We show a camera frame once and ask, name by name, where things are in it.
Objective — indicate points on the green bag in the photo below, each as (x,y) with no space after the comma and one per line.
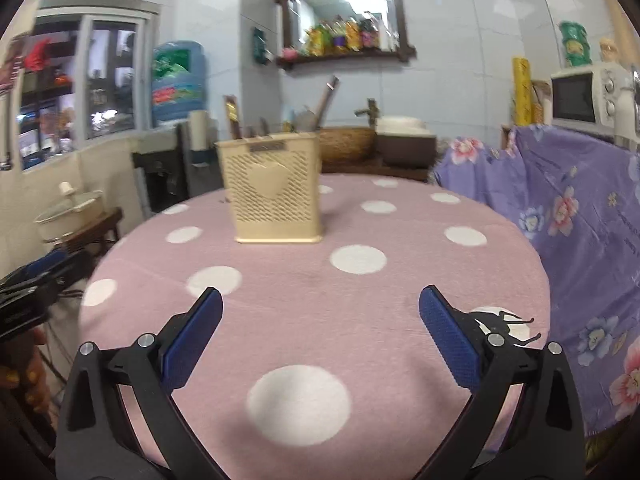
(575,45)

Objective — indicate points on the brown and white rice cooker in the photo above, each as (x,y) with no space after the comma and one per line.
(405,145)

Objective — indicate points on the blue water jug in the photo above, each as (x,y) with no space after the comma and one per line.
(177,85)

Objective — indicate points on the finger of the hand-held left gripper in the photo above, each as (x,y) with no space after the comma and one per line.
(45,262)
(72,270)

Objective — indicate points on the cream cooking pot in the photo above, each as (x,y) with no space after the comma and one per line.
(70,212)

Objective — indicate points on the dark wooden stool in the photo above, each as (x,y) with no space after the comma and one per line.
(95,230)

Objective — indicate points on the woven wicker basin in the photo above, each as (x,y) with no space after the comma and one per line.
(347,145)

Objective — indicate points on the window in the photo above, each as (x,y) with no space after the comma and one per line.
(95,85)

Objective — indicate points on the beige plastic utensil holder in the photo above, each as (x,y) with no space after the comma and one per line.
(270,190)

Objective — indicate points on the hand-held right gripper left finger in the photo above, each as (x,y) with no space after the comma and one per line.
(195,340)

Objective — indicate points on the white microwave oven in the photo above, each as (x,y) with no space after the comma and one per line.
(580,97)

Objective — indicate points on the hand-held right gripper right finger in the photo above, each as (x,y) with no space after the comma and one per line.
(450,345)

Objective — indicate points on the wooden framed mirror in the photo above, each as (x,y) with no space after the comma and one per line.
(345,20)

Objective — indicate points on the dark wooden counter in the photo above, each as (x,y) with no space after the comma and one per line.
(375,170)

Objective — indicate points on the water dispenser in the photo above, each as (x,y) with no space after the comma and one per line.
(165,180)

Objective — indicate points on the bamboo style faucet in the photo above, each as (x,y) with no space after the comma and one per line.
(369,110)

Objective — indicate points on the yellow roll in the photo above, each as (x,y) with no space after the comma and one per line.
(521,90)

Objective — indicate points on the grey kitchen tool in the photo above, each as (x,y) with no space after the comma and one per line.
(320,105)

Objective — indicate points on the purple floral cloth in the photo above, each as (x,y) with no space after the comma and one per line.
(585,210)

